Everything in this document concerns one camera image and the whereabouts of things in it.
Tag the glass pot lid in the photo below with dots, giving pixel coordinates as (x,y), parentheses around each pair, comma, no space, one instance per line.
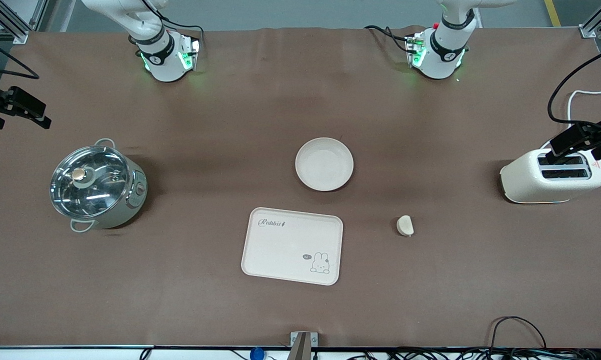
(88,182)

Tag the small white bun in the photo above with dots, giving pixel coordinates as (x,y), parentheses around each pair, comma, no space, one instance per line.
(405,225)

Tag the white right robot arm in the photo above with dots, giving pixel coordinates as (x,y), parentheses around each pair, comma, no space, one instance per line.
(160,55)

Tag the aluminium frame profile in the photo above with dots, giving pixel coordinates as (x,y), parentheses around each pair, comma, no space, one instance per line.
(10,25)
(598,20)

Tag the blue round knob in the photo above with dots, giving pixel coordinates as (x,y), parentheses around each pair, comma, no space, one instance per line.
(257,354)

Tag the stainless steel electric pot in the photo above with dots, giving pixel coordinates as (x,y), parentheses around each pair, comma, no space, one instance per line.
(130,205)

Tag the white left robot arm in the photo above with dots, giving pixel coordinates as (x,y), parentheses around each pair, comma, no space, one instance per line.
(443,50)

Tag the cream rabbit print tray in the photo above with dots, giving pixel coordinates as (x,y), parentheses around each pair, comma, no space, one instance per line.
(285,245)

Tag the metal base connector plate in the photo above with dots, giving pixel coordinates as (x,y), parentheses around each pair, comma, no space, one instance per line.
(413,47)
(193,52)

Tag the metal right base connector plate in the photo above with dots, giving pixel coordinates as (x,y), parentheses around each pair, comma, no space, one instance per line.
(193,52)

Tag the metal left base connector plate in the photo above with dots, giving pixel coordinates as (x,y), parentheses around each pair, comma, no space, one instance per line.
(413,47)

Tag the metal table edge bracket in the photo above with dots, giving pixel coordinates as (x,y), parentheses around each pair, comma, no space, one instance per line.
(303,345)

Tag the cream two-slot toaster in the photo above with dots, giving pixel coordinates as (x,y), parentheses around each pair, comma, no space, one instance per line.
(530,185)

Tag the round cream plate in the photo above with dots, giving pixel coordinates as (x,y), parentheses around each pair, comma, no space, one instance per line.
(324,165)

